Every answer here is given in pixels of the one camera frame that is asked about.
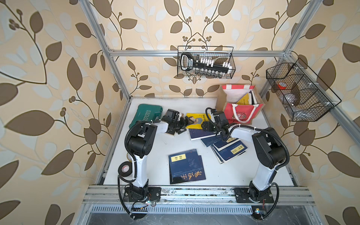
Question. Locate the lower navy book yellow label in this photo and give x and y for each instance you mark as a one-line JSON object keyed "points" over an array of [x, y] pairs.
{"points": [[229, 152]]}

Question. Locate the black and white large book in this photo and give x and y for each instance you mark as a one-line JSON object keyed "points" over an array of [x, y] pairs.
{"points": [[253, 97]]}

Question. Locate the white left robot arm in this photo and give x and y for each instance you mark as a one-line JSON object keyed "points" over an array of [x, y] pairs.
{"points": [[138, 143]]}

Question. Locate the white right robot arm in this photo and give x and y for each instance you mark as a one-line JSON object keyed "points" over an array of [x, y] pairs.
{"points": [[271, 152]]}

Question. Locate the black tape roll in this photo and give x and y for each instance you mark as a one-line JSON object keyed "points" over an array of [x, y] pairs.
{"points": [[125, 169]]}

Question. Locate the green plastic tool case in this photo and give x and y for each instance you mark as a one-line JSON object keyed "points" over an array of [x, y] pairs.
{"points": [[146, 112]]}

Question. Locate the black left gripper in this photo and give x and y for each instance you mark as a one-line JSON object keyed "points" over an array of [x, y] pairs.
{"points": [[183, 124]]}

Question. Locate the brown and black book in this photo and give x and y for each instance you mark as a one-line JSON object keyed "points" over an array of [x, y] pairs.
{"points": [[172, 132]]}

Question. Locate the navy book yellow label front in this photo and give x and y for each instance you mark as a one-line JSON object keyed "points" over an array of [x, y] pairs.
{"points": [[181, 164]]}

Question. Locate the yellow book purple hedgehog cover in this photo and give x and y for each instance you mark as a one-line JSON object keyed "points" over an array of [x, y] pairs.
{"points": [[245, 100]]}

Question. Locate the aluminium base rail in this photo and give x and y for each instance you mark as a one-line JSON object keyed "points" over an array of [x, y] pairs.
{"points": [[194, 200]]}

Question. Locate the black wire basket wall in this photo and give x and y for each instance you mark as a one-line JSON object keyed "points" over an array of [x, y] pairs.
{"points": [[308, 97], [201, 75]]}

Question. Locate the navy book with yellow label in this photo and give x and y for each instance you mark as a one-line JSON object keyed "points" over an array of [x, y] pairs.
{"points": [[218, 142]]}

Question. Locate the yellow cartoon man book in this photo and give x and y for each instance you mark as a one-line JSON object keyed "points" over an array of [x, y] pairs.
{"points": [[198, 119]]}

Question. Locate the socket wrench set in basket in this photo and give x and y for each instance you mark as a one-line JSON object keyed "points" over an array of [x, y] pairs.
{"points": [[217, 62]]}

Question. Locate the red tape roll in basket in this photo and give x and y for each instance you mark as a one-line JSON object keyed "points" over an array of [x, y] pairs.
{"points": [[282, 85]]}

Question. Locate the dark book large white characters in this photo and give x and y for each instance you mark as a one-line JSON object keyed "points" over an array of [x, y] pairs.
{"points": [[194, 175]]}

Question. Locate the red and burlap canvas bag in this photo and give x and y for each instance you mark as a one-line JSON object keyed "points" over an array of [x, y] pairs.
{"points": [[229, 94]]}

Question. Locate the black wire basket back wall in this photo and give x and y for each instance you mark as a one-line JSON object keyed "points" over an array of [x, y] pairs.
{"points": [[201, 75]]}

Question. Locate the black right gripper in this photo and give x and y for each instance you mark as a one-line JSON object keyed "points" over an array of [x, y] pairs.
{"points": [[209, 123]]}

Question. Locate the yellow tape roll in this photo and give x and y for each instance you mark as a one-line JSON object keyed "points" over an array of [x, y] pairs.
{"points": [[129, 157]]}

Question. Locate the black wire basket right wall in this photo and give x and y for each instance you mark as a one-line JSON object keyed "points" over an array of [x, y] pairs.
{"points": [[308, 97]]}

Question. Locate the navy book under yellow book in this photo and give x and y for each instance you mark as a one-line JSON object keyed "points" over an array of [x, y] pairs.
{"points": [[196, 134]]}

